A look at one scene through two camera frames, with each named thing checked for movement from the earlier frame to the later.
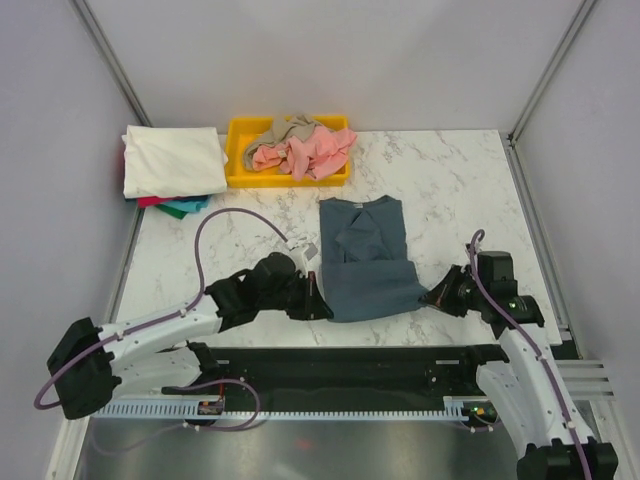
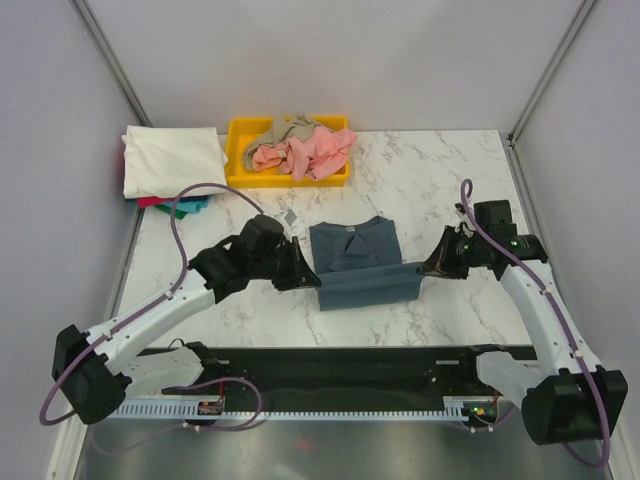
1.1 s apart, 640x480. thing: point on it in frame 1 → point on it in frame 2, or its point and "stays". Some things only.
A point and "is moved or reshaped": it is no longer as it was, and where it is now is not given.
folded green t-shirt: x=175 y=212 stays
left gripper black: x=312 y=306 → x=299 y=274
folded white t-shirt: x=173 y=161 stays
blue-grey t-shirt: x=365 y=271 is moved or reshaped
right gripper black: x=441 y=295 → x=440 y=261
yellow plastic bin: x=242 y=132 stays
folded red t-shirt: x=143 y=202 stays
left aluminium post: x=94 y=32 stays
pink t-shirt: x=322 y=152 stays
